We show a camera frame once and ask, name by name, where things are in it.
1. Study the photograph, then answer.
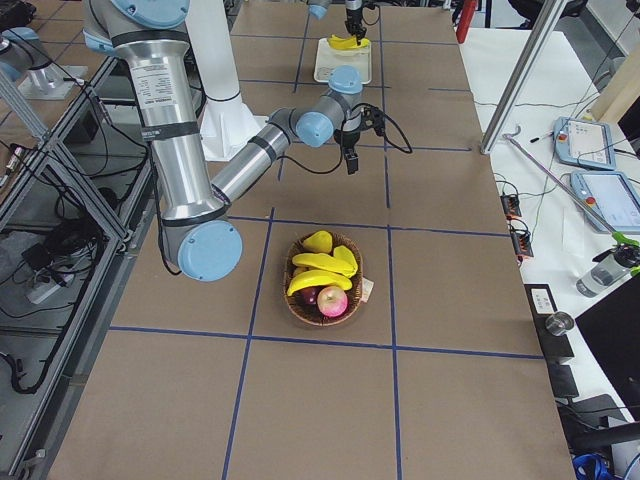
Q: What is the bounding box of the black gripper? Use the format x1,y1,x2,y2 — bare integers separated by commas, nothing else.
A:
335,129,361,175
344,8,366,42

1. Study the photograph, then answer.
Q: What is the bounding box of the yellow banana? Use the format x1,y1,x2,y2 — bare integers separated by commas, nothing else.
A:
292,245,359,278
332,37,370,51
327,35,360,50
286,269,353,296

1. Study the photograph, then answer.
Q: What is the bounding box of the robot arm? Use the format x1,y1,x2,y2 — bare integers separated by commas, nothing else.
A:
306,0,367,45
83,1,363,282

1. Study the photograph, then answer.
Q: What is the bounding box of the paper tag on basket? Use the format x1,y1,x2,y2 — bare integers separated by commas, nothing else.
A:
361,278,374,303

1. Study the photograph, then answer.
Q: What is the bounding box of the brown wicker basket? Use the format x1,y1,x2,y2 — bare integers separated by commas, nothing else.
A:
283,230,364,326

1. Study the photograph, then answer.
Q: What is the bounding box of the white bear tray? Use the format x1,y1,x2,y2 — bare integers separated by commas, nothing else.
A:
313,37,372,84

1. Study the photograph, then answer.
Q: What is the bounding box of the yellow pear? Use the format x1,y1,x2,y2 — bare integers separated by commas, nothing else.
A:
302,230,333,254

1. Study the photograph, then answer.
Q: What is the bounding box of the red cylinder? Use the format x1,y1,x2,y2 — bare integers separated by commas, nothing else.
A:
454,0,478,44

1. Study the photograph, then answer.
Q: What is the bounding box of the dark purple fruit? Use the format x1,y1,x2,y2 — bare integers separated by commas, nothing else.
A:
299,286,322,305

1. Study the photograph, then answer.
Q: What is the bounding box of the pink red apple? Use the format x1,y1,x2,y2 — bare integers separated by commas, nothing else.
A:
317,286,348,318

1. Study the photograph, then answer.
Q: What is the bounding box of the orange black electronics box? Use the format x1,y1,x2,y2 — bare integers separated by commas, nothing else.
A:
500,194,522,220

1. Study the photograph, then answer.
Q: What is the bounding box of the far teach pendant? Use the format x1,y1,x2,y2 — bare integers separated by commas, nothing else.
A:
553,117,616,171

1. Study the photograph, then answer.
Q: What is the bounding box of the teach pendant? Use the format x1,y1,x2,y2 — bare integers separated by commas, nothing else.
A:
570,171,639,234
553,117,616,171

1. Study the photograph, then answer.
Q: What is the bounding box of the near teach pendant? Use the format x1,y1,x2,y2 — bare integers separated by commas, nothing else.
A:
570,171,639,234

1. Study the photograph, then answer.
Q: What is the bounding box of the small metal cup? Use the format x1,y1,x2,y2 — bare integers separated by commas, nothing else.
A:
544,311,575,337

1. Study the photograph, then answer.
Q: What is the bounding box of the clear water bottle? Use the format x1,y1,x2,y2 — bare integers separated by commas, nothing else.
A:
576,245,639,298

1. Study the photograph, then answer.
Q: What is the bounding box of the reacher grabber stick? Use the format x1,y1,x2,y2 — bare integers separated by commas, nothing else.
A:
502,125,639,247

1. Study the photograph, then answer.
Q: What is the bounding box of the aluminium frame post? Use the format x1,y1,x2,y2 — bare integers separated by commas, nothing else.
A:
480,0,568,155

